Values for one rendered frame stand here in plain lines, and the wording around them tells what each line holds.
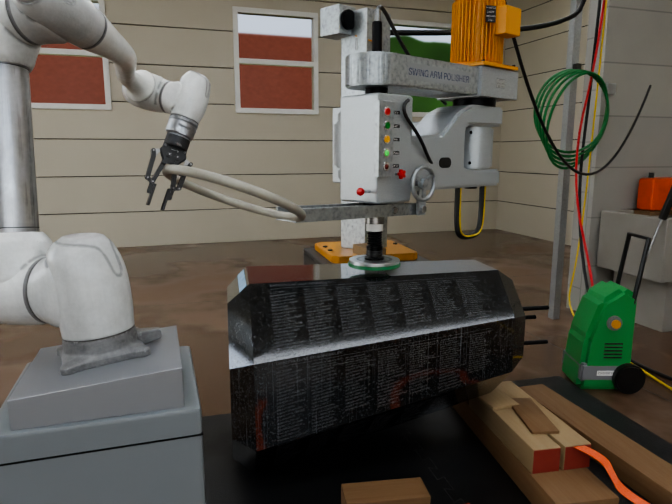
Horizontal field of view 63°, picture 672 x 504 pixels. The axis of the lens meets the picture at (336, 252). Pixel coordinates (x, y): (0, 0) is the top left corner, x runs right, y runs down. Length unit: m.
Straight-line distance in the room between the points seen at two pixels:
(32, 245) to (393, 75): 1.40
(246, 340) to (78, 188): 6.41
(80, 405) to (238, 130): 7.26
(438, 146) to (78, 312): 1.64
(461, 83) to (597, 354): 1.72
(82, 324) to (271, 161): 7.21
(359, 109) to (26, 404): 1.53
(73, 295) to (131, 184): 6.97
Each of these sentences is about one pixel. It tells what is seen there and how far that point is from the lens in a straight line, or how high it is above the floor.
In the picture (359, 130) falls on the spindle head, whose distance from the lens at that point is 2.20.
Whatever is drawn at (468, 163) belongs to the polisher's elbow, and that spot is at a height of 1.27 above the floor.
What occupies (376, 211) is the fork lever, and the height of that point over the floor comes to 1.09.
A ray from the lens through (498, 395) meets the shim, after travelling 2.66.
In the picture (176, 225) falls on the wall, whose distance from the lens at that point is 8.26.
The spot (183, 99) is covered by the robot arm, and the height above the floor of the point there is 1.48.
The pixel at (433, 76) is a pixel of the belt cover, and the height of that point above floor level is 1.62.
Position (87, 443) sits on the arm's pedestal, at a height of 0.76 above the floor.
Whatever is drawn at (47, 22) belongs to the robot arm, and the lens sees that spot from 1.40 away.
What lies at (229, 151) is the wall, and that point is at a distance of 8.26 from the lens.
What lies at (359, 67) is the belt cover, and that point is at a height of 1.63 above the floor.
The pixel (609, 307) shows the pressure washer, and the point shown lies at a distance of 3.35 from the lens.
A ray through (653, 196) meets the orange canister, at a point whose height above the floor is 0.98.
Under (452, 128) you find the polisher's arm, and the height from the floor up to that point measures 1.42.
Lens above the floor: 1.32
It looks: 10 degrees down
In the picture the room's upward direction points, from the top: straight up
